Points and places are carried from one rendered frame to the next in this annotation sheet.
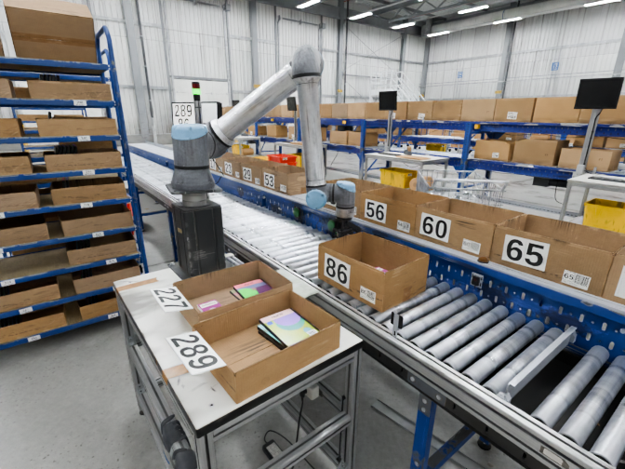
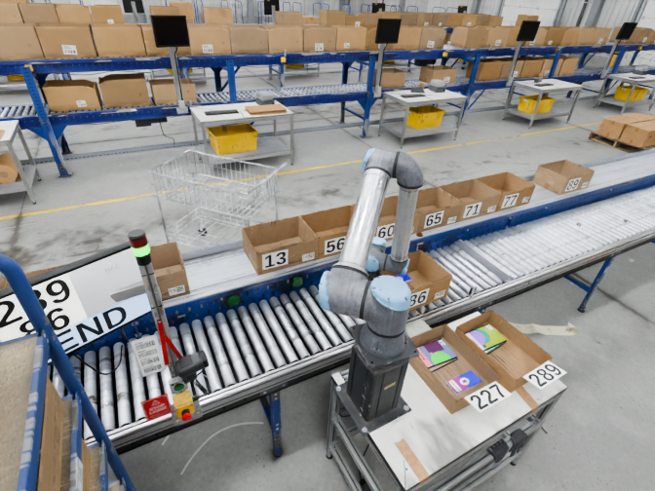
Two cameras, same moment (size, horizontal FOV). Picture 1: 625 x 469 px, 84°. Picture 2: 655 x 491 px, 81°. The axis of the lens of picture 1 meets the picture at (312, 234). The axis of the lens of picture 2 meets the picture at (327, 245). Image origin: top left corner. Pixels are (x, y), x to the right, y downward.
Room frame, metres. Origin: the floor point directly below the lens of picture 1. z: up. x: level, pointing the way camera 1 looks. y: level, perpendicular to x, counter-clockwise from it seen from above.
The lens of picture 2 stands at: (1.68, 1.62, 2.32)
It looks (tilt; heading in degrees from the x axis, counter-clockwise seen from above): 34 degrees down; 278
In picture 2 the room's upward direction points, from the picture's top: 3 degrees clockwise
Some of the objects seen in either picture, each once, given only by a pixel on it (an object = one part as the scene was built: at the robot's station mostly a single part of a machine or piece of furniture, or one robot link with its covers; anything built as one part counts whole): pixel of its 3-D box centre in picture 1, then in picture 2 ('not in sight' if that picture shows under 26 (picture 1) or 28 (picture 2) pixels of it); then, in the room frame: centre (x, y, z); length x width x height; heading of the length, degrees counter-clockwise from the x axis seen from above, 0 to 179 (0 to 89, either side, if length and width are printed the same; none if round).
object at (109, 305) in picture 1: (110, 296); not in sight; (2.30, 1.49, 0.19); 0.40 x 0.30 x 0.10; 128
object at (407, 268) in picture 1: (370, 266); (409, 281); (1.43, -0.26, 0.83); 0.39 x 0.29 x 0.17; 39
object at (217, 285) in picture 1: (233, 293); (448, 364); (1.23, 0.31, 0.80); 0.38 x 0.28 x 0.10; 127
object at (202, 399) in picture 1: (220, 310); (448, 383); (1.22, 0.36, 0.74); 1.00 x 0.58 x 0.03; 39
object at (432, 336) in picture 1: (454, 323); (447, 273); (1.15, -0.54, 0.72); 0.52 x 0.05 x 0.05; 127
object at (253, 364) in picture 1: (267, 336); (500, 348); (0.95, 0.14, 0.80); 0.38 x 0.28 x 0.10; 130
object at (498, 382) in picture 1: (526, 360); (476, 264); (0.94, -0.70, 0.72); 0.52 x 0.05 x 0.05; 127
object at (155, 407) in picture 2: not in sight; (165, 403); (2.44, 0.81, 0.85); 0.16 x 0.01 x 0.13; 37
